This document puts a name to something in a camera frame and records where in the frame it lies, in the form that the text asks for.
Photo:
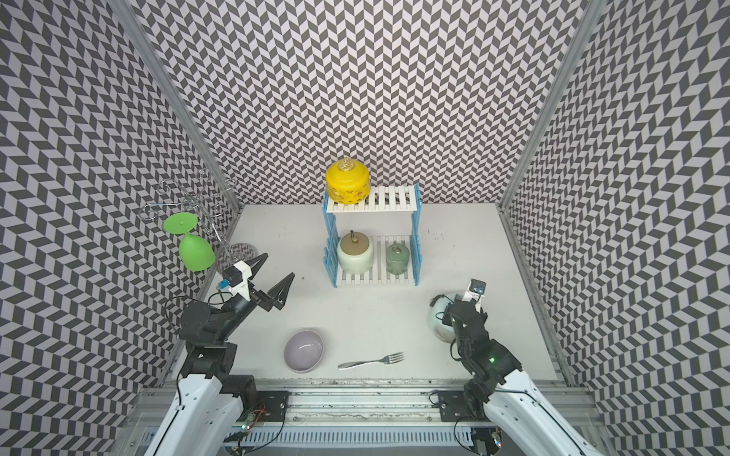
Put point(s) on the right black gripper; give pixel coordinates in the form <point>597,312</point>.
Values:
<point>447,316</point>

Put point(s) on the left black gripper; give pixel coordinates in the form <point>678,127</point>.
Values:
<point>273,298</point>

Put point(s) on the white pale blue tea canister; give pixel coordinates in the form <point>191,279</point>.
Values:
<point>437,320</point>

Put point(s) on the small green tea canister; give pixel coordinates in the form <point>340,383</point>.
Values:
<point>397,259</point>

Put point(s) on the blue white two-tier shelf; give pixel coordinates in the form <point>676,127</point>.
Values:
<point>383,200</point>

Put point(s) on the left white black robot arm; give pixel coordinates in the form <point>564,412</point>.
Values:
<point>209,398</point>

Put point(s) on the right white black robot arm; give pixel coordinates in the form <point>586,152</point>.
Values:
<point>539,429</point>

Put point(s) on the green plastic wine glass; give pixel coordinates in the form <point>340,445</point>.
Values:
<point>195,252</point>

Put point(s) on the silver fork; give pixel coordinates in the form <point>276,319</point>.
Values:
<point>387,360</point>

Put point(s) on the lilac bowl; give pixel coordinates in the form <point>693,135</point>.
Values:
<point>304,351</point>

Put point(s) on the cream canister with olive lid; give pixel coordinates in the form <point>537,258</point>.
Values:
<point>356,253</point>

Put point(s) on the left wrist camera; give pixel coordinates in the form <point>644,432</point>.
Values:
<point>235,280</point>

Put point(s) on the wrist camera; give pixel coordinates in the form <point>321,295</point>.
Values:
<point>235,280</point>
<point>474,294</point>

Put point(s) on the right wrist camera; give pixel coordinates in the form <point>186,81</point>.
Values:
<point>474,294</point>

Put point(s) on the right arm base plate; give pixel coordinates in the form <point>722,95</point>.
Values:
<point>450,406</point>

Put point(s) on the metal wire glass rack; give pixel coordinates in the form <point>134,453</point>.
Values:
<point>178,198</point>

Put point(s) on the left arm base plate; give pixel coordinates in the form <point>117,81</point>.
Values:
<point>270,407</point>

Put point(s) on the aluminium front rail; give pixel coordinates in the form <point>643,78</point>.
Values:
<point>352,402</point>

